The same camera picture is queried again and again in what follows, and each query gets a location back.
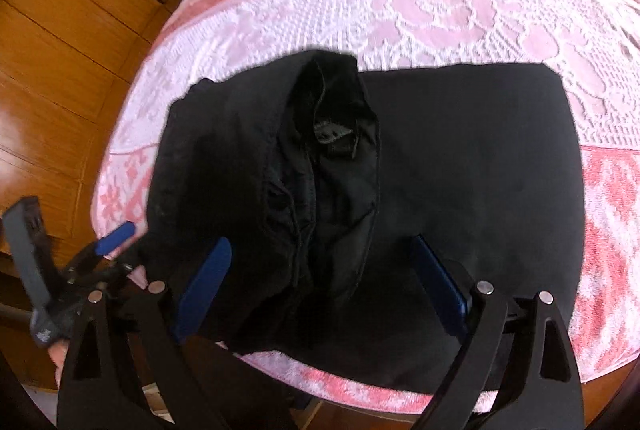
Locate black padded pants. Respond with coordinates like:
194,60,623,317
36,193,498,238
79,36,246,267
138,50,585,393

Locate person left hand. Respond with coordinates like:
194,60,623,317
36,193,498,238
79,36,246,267
48,339,70,387

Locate orange wooden wardrobe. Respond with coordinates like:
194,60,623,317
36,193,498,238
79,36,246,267
1,0,180,263

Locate pink patterned bed blanket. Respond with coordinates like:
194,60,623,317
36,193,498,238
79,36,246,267
89,0,640,416

